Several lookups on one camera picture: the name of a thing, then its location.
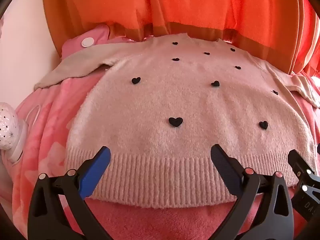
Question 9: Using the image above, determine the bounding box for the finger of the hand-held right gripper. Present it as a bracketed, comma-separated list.
[287, 149, 318, 189]

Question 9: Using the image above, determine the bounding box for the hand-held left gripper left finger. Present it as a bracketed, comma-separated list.
[27, 146, 112, 240]

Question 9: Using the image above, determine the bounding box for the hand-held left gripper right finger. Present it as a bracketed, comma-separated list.
[210, 144, 295, 240]

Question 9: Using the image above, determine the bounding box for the pink sweater with black hearts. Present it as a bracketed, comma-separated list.
[34, 34, 320, 209]

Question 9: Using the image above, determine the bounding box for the pink fleece blanket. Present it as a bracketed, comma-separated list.
[11, 62, 320, 240]

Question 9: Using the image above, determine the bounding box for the white speckled night light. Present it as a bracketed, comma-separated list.
[0, 102, 29, 166]

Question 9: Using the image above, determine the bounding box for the pink pillow with white button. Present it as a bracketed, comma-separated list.
[61, 24, 111, 61]

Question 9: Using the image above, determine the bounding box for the wooden headboard frame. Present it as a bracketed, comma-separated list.
[42, 0, 250, 46]

